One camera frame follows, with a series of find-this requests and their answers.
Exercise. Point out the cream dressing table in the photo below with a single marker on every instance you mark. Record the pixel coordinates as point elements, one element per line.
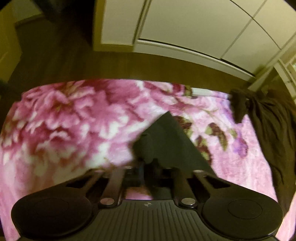
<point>288,74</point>

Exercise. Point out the cream sliding-door wardrobe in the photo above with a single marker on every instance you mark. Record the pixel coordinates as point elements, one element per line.
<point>185,23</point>

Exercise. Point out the brown garment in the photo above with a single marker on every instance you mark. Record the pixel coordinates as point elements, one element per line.
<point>272,129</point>

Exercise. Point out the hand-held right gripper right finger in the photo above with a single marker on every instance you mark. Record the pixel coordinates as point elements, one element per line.
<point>161,179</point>

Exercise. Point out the black garment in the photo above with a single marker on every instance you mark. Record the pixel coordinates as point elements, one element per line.
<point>166,139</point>

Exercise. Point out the pink floral blanket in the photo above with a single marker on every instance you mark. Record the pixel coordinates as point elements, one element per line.
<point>69,120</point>

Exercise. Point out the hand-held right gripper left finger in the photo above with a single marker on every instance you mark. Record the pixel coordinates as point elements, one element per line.
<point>133,176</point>

